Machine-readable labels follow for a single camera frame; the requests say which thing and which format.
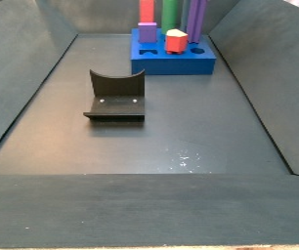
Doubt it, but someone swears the purple star-profile bar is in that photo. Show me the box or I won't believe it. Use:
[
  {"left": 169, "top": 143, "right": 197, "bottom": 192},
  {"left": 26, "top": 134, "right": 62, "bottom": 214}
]
[{"left": 187, "top": 0, "right": 208, "bottom": 43}]

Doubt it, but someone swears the black curved fixture stand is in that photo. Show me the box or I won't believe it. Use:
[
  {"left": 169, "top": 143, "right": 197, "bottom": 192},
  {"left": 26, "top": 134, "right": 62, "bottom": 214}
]
[{"left": 84, "top": 71, "right": 145, "bottom": 121}]

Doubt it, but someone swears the blue foam shape-sorter base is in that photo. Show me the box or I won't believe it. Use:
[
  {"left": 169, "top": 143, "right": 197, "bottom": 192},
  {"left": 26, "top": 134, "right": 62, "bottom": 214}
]
[{"left": 131, "top": 28, "right": 216, "bottom": 75}]

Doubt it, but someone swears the red hexagonal block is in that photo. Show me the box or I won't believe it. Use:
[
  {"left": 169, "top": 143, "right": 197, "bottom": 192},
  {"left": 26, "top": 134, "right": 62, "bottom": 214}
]
[{"left": 165, "top": 29, "right": 188, "bottom": 54}]

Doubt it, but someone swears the purple rectangular block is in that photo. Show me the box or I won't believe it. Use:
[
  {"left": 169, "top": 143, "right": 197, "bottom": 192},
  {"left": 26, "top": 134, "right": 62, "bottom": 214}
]
[{"left": 139, "top": 22, "right": 156, "bottom": 43}]

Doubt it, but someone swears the red tall rectangular block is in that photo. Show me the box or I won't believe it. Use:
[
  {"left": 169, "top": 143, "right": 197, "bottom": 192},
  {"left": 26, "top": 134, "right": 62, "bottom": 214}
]
[{"left": 140, "top": 0, "right": 155, "bottom": 22}]

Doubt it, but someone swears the green tall cylinder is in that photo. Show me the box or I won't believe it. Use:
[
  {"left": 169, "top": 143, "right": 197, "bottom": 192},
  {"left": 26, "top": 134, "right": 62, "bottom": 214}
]
[{"left": 161, "top": 0, "right": 179, "bottom": 34}]

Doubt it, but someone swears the blue tall block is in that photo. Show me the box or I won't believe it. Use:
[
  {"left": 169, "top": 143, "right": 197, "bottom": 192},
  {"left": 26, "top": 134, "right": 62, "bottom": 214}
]
[{"left": 180, "top": 0, "right": 191, "bottom": 32}]

